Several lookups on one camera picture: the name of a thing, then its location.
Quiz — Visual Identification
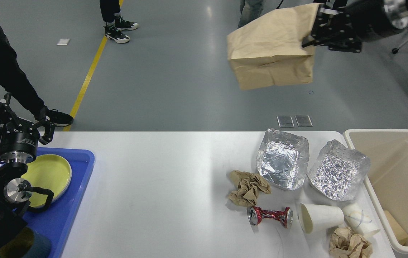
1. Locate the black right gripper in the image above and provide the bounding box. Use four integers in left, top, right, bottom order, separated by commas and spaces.
301, 0, 401, 53

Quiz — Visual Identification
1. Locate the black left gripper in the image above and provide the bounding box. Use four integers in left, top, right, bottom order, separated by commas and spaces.
0, 92, 56, 162

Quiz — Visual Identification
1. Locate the yellow plate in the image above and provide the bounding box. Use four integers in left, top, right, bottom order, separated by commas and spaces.
22, 154, 69, 195

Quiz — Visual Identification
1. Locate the brown paper bag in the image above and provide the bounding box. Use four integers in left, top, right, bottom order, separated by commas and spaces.
227, 3, 320, 90

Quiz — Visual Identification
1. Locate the teal mug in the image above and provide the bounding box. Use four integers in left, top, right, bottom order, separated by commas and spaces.
0, 227, 52, 258

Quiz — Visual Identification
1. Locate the brown paper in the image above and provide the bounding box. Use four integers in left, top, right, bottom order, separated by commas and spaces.
228, 170, 271, 207

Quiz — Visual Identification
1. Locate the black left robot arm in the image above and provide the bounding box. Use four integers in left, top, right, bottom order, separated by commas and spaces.
0, 93, 55, 248

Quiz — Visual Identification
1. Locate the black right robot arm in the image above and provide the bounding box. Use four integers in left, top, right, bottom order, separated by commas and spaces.
301, 0, 408, 53

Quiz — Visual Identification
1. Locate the crumpled paper under arm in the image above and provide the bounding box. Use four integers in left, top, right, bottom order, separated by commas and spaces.
329, 227, 374, 258

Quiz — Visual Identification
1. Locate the pink plate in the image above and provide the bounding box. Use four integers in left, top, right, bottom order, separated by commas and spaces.
52, 163, 72, 204

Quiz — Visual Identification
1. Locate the person in grey jeans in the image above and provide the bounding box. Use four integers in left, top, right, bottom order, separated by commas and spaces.
237, 0, 265, 28

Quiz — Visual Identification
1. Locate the silver floor plate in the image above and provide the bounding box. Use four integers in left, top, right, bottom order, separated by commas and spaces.
277, 115, 295, 128
294, 115, 313, 127

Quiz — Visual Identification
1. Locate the blue plastic tray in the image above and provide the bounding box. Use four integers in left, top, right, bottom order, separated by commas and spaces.
23, 148, 95, 258

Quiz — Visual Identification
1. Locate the silver foil bag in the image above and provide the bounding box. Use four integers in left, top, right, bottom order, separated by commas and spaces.
256, 128, 309, 190

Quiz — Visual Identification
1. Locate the person with black green sneakers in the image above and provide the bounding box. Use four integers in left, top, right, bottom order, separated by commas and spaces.
99, 0, 139, 44

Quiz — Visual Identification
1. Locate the beige plastic bin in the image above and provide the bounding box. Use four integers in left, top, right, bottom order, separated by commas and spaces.
343, 129, 408, 254

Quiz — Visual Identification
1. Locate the crushed white paper cup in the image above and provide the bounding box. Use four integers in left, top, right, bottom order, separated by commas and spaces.
341, 202, 380, 238

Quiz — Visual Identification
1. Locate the crushed red can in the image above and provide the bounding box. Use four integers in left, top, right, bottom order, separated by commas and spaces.
246, 206, 294, 229

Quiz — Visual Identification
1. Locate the brown box in bin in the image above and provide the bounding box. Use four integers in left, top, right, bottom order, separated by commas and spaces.
384, 210, 408, 245

